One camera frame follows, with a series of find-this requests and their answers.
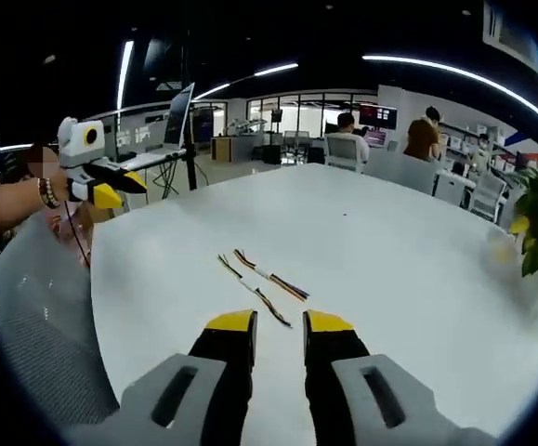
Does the wall monitor with red screen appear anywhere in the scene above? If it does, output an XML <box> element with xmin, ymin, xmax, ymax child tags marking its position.
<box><xmin>358</xmin><ymin>103</ymin><xmax>398</xmax><ymax>131</ymax></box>

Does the black tripod stand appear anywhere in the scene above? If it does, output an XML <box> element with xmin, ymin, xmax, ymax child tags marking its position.
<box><xmin>180</xmin><ymin>27</ymin><xmax>199</xmax><ymax>191</ymax></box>

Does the white mesh office chair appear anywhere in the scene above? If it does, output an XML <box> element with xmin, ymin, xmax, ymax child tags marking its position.
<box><xmin>322</xmin><ymin>133</ymin><xmax>361</xmax><ymax>172</ymax></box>

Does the grey mesh office chair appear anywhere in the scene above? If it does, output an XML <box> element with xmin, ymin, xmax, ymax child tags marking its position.
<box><xmin>0</xmin><ymin>216</ymin><xmax>122</xmax><ymax>422</ymax></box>

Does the white storage shelving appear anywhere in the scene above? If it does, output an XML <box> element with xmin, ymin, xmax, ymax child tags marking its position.
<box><xmin>438</xmin><ymin>121</ymin><xmax>520</xmax><ymax>174</ymax></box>

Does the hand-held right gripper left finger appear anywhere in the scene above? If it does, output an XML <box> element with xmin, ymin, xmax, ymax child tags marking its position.
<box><xmin>119</xmin><ymin>308</ymin><xmax>258</xmax><ymax>446</ymax></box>

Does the JST connector twisted wire harness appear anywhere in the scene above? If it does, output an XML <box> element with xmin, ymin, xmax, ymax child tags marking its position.
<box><xmin>217</xmin><ymin>253</ymin><xmax>294</xmax><ymax>329</ymax></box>

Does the brown cabinet box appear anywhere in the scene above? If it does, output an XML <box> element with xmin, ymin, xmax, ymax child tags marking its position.
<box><xmin>210</xmin><ymin>135</ymin><xmax>233</xmax><ymax>164</ymax></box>

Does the ceiling air conditioner unit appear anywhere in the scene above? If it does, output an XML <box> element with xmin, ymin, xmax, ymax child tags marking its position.
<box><xmin>481</xmin><ymin>0</ymin><xmax>538</xmax><ymax>69</ymax></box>

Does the open laptop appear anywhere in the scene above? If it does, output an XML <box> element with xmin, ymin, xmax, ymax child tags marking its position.
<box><xmin>120</xmin><ymin>82</ymin><xmax>196</xmax><ymax>171</ymax></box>

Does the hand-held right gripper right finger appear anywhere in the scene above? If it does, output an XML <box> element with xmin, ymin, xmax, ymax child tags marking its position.
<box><xmin>301</xmin><ymin>308</ymin><xmax>498</xmax><ymax>446</ymax></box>

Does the beaded bracelet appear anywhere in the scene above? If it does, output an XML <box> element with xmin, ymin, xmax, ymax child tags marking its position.
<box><xmin>37</xmin><ymin>177</ymin><xmax>61</xmax><ymax>210</ymax></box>

